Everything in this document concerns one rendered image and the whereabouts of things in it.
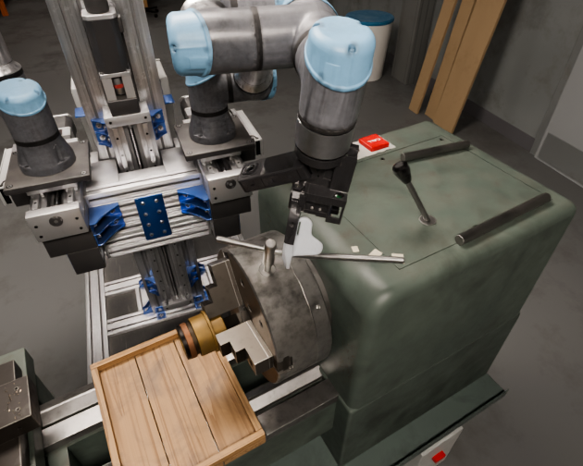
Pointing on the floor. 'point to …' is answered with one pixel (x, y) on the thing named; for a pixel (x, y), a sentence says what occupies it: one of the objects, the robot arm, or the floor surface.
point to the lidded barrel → (378, 21)
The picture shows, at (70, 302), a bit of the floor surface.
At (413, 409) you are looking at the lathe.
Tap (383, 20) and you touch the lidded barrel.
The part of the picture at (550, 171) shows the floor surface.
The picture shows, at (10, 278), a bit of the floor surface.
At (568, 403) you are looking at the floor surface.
